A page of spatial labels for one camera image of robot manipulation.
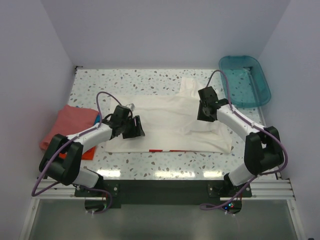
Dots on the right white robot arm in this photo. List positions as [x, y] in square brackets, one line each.
[263, 150]

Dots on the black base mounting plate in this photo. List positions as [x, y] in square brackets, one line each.
[166, 192]

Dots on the teal plastic basket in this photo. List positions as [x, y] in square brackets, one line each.
[248, 87]

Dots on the folded orange t shirt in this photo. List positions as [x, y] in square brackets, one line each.
[87, 156]

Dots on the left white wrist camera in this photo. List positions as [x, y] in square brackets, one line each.
[131, 106]

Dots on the folded blue t shirt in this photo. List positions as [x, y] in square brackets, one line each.
[97, 119]

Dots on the white t shirt red print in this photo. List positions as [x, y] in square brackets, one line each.
[170, 124]

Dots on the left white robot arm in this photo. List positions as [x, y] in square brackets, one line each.
[62, 159]

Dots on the aluminium frame rail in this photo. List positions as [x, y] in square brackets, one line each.
[256, 190]

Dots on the folded pink t shirt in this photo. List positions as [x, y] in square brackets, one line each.
[70, 120]

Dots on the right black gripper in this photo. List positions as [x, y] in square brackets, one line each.
[201, 117]

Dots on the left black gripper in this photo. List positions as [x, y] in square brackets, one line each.
[137, 130]

